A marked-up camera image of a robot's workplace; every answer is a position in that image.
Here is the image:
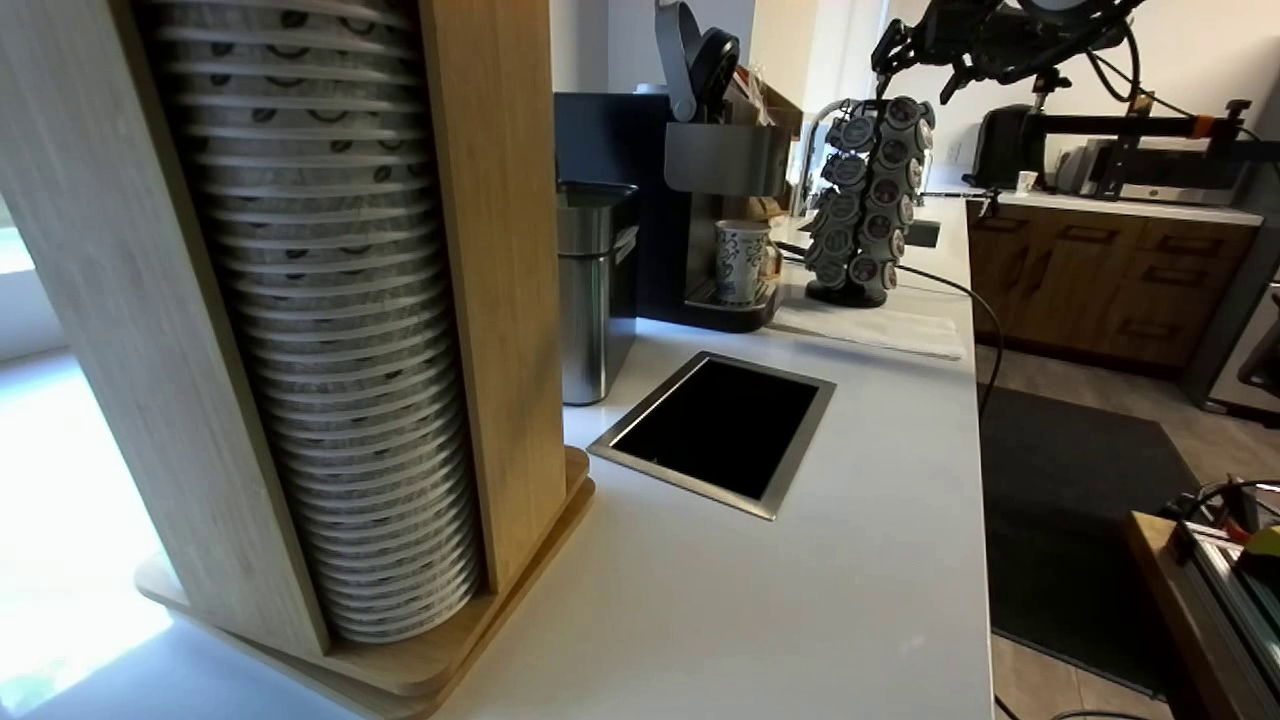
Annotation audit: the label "white paper cup stack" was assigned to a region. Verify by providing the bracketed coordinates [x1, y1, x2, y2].
[134, 0, 488, 652]

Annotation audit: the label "wooden equipment cart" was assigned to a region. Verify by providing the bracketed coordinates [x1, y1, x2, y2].
[1123, 475, 1280, 720]

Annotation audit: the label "black wire pod stand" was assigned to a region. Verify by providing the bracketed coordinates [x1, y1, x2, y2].
[800, 91, 941, 311]

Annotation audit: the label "black power cable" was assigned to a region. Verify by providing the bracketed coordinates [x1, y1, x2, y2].
[887, 250, 1011, 411]

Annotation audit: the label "black silver Keurig coffeemaker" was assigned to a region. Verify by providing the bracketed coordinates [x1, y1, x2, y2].
[552, 0, 805, 336]

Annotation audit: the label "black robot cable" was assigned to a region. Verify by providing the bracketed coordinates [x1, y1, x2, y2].
[1081, 20, 1211, 127]

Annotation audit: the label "wooden condiment organizer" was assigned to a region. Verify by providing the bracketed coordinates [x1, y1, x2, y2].
[723, 61, 811, 229]

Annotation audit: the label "black clamp bar orange grips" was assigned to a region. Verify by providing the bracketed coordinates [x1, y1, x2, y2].
[974, 96, 1265, 205]

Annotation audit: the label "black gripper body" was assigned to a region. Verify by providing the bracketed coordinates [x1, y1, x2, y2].
[941, 0, 1152, 63]

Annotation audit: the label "black floor mat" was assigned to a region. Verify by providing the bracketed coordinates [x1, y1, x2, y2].
[976, 382, 1210, 698]

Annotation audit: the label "dark wooden cabinet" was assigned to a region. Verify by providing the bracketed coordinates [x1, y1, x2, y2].
[970, 196, 1265, 375]

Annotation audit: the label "steel-framed counter opening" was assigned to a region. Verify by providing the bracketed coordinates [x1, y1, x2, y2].
[587, 349, 839, 524]

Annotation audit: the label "printed white paper cup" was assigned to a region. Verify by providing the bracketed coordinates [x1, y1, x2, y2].
[714, 217, 779, 311]

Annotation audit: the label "wooden cup dispenser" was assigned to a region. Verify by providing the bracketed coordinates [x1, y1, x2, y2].
[0, 0, 600, 720]

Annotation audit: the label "stainless steel appliance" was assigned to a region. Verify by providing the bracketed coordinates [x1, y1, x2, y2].
[1206, 262, 1280, 421]

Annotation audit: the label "stainless steel bin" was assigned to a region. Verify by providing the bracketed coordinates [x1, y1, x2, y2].
[558, 175, 643, 411]

